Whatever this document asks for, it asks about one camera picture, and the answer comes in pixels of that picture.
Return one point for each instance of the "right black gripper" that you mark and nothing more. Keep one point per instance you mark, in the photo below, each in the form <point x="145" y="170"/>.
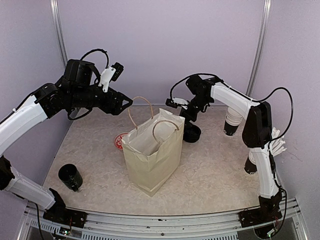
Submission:
<point x="184" y="113"/>

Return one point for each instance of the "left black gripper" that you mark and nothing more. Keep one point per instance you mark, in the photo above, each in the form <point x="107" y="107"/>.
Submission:
<point x="115" y="108"/>

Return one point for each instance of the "beige paper bag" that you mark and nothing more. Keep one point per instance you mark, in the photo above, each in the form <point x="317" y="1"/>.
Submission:
<point x="152" y="150"/>

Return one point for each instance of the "stack of paper cups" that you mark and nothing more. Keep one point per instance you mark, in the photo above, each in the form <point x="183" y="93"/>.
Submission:
<point x="232" y="121"/>

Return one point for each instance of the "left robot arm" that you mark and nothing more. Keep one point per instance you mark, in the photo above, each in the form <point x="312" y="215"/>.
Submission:
<point x="80" y="86"/>

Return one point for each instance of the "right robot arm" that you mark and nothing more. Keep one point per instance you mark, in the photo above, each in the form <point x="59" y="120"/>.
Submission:
<point x="262" y="140"/>

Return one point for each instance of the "stack of black lids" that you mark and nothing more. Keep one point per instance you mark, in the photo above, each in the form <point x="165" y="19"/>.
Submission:
<point x="192" y="134"/>

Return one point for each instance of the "red white patterned bowl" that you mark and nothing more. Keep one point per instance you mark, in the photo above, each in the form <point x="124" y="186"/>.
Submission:
<point x="118" y="140"/>

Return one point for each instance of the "cup holding straws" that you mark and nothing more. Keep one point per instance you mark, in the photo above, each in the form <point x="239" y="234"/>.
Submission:
<point x="250" y="166"/>

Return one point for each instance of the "bundle of white straws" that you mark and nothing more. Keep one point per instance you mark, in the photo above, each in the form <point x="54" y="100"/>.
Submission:
<point x="278" y="145"/>

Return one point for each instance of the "dark green black can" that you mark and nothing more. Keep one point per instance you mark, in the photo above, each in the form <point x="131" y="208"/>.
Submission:
<point x="70" y="176"/>

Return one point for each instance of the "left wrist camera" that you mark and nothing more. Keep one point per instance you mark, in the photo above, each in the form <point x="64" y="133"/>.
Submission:
<point x="111" y="73"/>

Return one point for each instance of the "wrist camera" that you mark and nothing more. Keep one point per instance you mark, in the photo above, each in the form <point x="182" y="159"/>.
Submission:
<point x="111" y="73"/>
<point x="176" y="102"/>

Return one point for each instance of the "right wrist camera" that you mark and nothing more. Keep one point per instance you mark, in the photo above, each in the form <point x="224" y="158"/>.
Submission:
<point x="176" y="102"/>

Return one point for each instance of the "aluminium front rail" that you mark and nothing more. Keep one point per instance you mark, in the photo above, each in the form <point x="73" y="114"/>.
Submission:
<point x="212" y="226"/>

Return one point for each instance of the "left corner metal post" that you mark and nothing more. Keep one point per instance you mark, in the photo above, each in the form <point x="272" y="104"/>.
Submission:
<point x="59" y="31"/>

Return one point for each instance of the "corner metal post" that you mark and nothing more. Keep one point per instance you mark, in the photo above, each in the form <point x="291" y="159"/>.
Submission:
<point x="59" y="31"/>
<point x="260" y="46"/>

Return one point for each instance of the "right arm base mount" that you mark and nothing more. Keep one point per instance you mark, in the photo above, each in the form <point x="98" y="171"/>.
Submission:
<point x="268" y="211"/>

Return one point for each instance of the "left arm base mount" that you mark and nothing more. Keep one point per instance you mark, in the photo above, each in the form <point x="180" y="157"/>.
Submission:
<point x="58" y="213"/>

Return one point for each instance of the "right corner metal post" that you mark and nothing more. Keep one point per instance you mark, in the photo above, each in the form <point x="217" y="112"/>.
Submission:
<point x="260" y="46"/>

